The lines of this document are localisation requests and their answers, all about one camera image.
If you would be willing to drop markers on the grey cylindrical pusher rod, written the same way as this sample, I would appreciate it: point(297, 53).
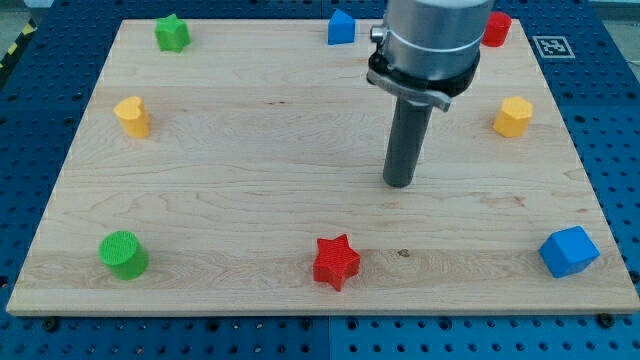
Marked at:
point(406, 138)

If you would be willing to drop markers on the red star block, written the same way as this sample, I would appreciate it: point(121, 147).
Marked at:
point(335, 262)

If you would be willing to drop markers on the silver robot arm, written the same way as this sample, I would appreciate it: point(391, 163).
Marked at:
point(427, 53)

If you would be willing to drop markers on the green star block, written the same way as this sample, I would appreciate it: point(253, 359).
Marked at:
point(172, 33)

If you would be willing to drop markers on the yellow hexagon block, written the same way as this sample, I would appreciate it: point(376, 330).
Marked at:
point(513, 117)

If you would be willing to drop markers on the blue pentagon block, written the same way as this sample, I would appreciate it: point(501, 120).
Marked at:
point(341, 28)

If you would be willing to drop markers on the red cylinder block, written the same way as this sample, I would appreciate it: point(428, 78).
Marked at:
point(497, 29)

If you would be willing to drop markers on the white fiducial marker tag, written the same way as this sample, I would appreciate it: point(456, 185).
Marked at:
point(553, 47)

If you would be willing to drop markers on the wooden board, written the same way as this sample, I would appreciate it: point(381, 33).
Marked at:
point(264, 138)

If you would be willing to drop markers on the blue cube block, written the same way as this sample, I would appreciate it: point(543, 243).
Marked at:
point(569, 251)

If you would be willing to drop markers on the yellow heart block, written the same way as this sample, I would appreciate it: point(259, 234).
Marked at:
point(133, 117)

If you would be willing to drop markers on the green cylinder block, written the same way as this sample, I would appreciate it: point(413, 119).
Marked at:
point(123, 255)

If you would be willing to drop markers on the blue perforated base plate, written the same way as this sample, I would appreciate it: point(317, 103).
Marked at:
point(41, 107)

